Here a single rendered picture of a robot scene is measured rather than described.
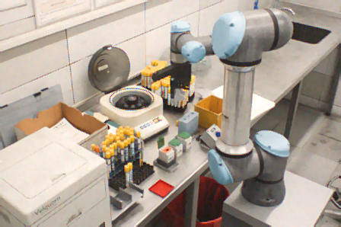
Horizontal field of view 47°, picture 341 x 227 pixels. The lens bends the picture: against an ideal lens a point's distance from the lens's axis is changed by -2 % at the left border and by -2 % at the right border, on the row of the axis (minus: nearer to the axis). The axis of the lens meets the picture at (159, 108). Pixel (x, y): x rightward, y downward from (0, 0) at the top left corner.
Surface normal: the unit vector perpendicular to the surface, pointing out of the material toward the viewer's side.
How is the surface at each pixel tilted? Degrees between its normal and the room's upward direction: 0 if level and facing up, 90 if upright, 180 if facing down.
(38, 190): 0
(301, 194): 1
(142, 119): 90
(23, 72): 90
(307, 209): 1
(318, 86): 90
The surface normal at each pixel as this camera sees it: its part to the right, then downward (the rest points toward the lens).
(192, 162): 0.01, -0.86
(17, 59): 0.79, 0.32
